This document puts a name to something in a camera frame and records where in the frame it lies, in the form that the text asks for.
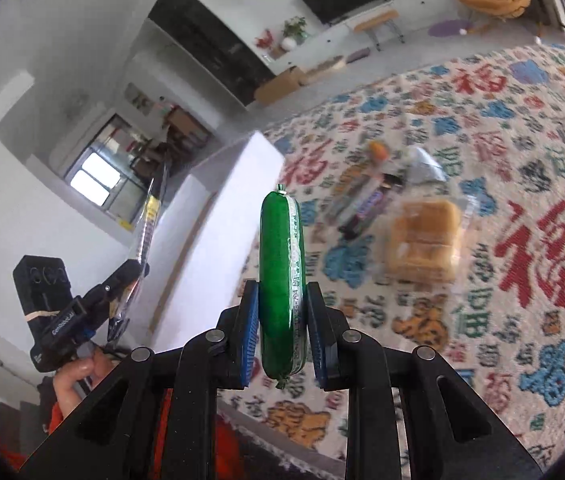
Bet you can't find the green sausage snack stick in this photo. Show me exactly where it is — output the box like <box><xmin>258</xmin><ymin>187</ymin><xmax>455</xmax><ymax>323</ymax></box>
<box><xmin>258</xmin><ymin>184</ymin><xmax>307</xmax><ymax>389</ymax></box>

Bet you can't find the bagged bread loaf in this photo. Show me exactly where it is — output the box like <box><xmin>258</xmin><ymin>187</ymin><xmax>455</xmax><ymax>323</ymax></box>
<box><xmin>384</xmin><ymin>195</ymin><xmax>479</xmax><ymax>285</ymax></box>

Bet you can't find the person's left hand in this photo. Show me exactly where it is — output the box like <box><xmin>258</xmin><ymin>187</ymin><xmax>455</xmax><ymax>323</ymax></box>
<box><xmin>51</xmin><ymin>346</ymin><xmax>121</xmax><ymax>418</ymax></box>

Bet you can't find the white storage box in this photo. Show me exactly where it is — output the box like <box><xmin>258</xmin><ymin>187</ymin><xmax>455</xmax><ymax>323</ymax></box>
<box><xmin>140</xmin><ymin>132</ymin><xmax>283</xmax><ymax>352</ymax></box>

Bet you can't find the snickers chocolate bar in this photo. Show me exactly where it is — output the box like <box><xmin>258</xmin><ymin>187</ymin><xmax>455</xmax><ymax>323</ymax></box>
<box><xmin>339</xmin><ymin>174</ymin><xmax>404</xmax><ymax>240</ymax></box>

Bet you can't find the clear wrapped dark snack bar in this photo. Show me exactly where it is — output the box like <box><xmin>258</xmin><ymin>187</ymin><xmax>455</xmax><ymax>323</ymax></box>
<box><xmin>323</xmin><ymin>162</ymin><xmax>375</xmax><ymax>226</ymax></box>

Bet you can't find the white silver snack packet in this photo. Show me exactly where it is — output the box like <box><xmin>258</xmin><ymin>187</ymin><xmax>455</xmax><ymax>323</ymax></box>
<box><xmin>406</xmin><ymin>146</ymin><xmax>448</xmax><ymax>185</ymax></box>

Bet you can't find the orange candy packet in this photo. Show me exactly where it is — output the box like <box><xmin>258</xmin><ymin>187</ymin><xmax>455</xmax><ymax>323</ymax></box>
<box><xmin>368</xmin><ymin>140</ymin><xmax>391</xmax><ymax>167</ymax></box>

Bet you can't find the cardboard box on floor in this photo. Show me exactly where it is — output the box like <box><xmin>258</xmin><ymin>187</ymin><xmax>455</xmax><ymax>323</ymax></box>
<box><xmin>254</xmin><ymin>66</ymin><xmax>306</xmax><ymax>106</ymax></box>

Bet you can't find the dark glass display cabinet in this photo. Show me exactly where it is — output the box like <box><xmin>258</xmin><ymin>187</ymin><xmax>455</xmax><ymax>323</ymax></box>
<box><xmin>149</xmin><ymin>0</ymin><xmax>274</xmax><ymax>105</ymax></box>

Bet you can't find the red flower decoration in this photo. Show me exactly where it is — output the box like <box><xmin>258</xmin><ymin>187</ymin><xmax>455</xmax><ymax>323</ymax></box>
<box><xmin>254</xmin><ymin>28</ymin><xmax>279</xmax><ymax>62</ymax></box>

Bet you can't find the potted plant with white vase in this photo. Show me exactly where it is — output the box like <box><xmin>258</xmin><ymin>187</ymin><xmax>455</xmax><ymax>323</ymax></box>
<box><xmin>280</xmin><ymin>16</ymin><xmax>308</xmax><ymax>52</ymax></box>

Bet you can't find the small wooden bench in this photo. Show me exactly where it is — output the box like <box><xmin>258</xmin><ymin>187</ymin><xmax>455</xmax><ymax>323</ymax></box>
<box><xmin>353</xmin><ymin>9</ymin><xmax>405</xmax><ymax>51</ymax></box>

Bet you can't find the purple floor mat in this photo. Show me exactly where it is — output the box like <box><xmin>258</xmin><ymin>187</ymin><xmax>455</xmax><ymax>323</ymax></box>
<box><xmin>427</xmin><ymin>20</ymin><xmax>473</xmax><ymax>38</ymax></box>

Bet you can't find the white tv cabinet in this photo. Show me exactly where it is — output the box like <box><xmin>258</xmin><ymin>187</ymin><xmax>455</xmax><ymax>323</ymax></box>
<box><xmin>268</xmin><ymin>0</ymin><xmax>460</xmax><ymax>75</ymax></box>

